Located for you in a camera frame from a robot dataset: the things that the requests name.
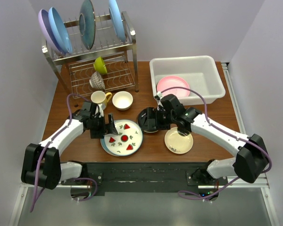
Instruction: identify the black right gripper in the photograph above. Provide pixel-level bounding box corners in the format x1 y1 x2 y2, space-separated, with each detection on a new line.
141 107 175 131

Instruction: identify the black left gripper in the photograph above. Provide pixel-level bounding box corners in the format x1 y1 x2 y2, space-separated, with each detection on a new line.
89 113 117 139

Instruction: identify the watermelon pattern plate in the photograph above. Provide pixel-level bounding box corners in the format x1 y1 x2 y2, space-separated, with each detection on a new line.
105 120 143 156

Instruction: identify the pink plate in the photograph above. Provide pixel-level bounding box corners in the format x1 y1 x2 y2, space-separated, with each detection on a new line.
157 76 190 97

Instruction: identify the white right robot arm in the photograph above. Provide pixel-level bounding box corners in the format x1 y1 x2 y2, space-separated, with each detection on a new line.
137 94 271 185

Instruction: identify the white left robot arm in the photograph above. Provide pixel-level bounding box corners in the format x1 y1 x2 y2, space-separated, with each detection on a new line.
21 101 118 190

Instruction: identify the white plastic bin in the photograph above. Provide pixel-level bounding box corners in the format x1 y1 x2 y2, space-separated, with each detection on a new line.
150 56 225 104

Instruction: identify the black glossy plate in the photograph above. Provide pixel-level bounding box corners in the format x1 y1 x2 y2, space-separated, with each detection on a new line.
137 108 163 133

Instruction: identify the light blue bottom plate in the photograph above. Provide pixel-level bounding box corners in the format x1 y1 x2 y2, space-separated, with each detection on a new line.
100 135 119 156

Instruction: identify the white bowl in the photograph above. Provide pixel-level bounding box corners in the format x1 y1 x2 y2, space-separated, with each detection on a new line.
112 91 133 111

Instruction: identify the yellow mug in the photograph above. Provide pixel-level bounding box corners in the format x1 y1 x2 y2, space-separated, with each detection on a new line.
91 90 113 108

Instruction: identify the cream plate with black patch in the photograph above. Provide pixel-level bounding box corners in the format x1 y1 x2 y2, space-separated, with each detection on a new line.
164 127 194 154

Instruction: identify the patterned ceramic bowl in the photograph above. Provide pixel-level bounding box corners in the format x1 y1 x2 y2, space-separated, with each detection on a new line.
89 72 106 90

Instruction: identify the green bowl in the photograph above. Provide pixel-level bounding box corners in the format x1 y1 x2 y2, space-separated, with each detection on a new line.
93 56 108 74

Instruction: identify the steel dish rack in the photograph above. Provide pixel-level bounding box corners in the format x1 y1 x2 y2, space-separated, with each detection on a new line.
42 11 139 97

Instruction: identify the light blue plate in rack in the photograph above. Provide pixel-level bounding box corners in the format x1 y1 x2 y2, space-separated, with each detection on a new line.
109 0 126 43

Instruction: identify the dark teal plate in rack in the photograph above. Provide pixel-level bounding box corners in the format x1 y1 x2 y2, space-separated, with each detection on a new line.
79 0 96 50

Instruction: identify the lilac plate in rack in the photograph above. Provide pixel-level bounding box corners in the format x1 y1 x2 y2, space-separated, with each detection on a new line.
38 9 62 54

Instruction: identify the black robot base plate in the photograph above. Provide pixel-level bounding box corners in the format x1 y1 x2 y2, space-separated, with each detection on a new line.
58 161 229 197

